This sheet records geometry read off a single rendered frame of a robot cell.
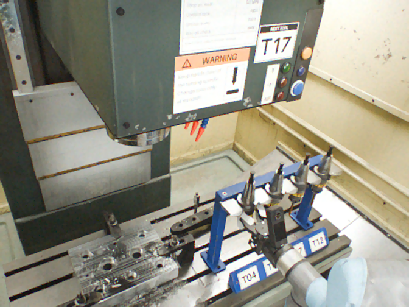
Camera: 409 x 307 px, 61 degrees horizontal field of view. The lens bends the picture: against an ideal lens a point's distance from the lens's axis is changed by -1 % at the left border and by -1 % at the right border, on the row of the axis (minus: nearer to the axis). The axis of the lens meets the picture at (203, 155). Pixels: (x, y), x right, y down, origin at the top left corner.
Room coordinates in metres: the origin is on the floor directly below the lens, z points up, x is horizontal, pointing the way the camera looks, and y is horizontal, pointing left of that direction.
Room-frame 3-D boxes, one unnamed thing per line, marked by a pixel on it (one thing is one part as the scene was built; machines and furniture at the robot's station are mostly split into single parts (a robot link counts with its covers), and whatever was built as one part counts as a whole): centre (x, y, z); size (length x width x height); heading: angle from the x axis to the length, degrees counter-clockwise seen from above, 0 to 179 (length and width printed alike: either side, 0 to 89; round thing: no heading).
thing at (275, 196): (0.86, -0.24, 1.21); 0.06 x 0.06 x 0.03
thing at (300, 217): (1.06, -0.43, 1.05); 0.10 x 0.05 x 0.30; 34
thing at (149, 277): (0.71, 0.23, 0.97); 0.29 x 0.23 x 0.05; 124
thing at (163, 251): (0.78, 0.06, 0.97); 0.13 x 0.03 x 0.15; 124
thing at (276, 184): (0.86, -0.24, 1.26); 0.04 x 0.04 x 0.07
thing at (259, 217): (0.79, -0.19, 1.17); 0.09 x 0.03 x 0.06; 21
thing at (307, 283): (0.56, -0.31, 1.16); 0.11 x 0.08 x 0.09; 35
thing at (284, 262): (0.62, -0.27, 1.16); 0.08 x 0.05 x 0.08; 125
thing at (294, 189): (0.89, -0.28, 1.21); 0.07 x 0.05 x 0.01; 34
